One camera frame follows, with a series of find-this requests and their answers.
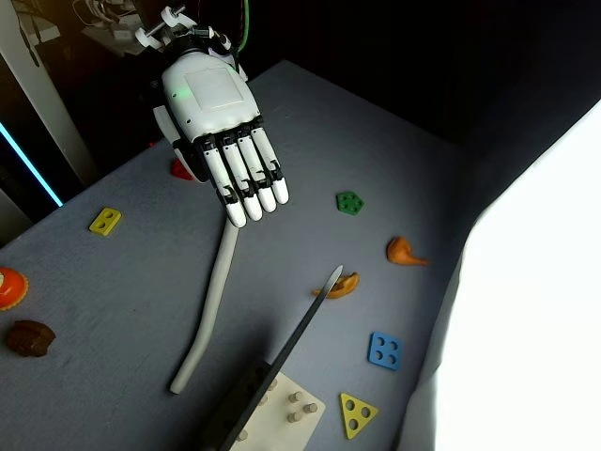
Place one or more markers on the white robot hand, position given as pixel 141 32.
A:
pixel 211 94

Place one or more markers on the white curved tube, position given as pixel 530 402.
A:
pixel 218 286

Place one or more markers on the wooden peg board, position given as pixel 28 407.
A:
pixel 291 423

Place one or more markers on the red toy block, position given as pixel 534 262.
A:
pixel 179 170

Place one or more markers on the white background equipment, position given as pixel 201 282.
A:
pixel 108 33

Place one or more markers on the yellow rectangular block with holes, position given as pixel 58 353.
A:
pixel 105 222

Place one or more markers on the green pentagon block with holes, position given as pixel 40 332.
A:
pixel 349 203

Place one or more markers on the cyan light strip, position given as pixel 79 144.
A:
pixel 33 164

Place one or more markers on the grey table cloth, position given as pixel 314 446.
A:
pixel 117 282

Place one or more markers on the orange toy fried piece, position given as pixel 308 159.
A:
pixel 345 287

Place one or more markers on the orange toy chicken drumstick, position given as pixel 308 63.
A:
pixel 399 251

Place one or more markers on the orange toy tart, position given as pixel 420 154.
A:
pixel 11 289

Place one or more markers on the brown toy meat piece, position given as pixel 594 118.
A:
pixel 30 339

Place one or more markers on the blue square block with holes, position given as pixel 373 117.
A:
pixel 385 351

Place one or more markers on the yellow triangle block with holes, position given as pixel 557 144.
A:
pixel 349 404

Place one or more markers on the white backdrop sheet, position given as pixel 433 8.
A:
pixel 530 305

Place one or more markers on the white post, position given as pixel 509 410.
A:
pixel 42 84

